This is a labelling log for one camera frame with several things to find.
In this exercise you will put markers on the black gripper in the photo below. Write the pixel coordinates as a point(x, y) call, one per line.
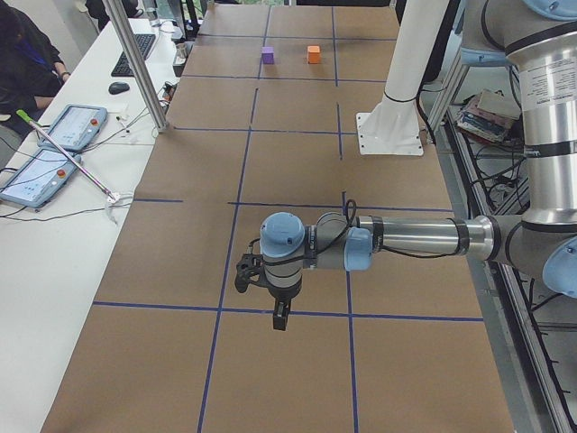
point(281, 296)

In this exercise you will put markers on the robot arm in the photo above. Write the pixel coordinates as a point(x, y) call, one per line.
point(539, 38)

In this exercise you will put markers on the purple foam block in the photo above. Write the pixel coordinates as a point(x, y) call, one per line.
point(268, 55)

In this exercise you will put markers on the orange foam block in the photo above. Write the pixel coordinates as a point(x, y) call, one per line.
point(313, 54)

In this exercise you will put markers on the metal cup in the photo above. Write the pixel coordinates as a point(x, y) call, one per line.
point(181, 54)

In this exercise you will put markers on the upper teach pendant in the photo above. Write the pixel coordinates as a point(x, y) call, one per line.
point(76, 126)

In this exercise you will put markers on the teach pendant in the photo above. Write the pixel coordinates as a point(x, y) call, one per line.
point(39, 179)
point(76, 126)

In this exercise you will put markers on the black computer mouse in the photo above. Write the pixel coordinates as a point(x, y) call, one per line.
point(118, 87)

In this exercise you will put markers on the lower teach pendant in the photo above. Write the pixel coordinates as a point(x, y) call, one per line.
point(39, 179)

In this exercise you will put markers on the stack of books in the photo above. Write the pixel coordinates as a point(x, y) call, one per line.
point(491, 116)

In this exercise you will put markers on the metal rod green tip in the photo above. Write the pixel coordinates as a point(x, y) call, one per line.
point(112, 197)

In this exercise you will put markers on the seated person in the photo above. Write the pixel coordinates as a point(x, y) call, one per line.
point(32, 71)

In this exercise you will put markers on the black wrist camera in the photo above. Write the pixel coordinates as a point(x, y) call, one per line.
point(249, 270)

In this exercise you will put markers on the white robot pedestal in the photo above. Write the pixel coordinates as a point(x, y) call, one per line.
point(392, 127)

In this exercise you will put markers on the aluminium frame post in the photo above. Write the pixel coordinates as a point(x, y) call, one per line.
point(123, 29)

